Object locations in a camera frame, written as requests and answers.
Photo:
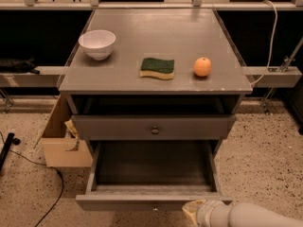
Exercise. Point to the green and yellow sponge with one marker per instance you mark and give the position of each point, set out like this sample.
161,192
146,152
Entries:
157,69

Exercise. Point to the black bar on floor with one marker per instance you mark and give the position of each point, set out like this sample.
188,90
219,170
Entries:
11,140

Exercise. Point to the grey drawer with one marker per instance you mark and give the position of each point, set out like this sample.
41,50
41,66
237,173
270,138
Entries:
150,176
153,127

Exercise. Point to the yellow foam-covered gripper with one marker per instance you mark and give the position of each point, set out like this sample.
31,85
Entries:
204,214

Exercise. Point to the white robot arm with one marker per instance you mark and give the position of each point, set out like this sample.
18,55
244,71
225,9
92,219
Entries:
212,213

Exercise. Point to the white ceramic bowl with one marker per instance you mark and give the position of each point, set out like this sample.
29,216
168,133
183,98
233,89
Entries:
97,44

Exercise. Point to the orange fruit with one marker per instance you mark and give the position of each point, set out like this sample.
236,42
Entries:
202,67

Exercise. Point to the grey wooden drawer cabinet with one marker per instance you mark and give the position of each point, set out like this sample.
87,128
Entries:
114,86

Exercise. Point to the grey top drawer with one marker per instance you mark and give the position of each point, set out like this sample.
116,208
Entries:
153,127

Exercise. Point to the black object on left rail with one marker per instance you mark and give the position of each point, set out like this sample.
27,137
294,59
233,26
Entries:
18,66

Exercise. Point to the cardboard box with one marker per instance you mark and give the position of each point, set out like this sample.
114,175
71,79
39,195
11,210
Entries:
61,147

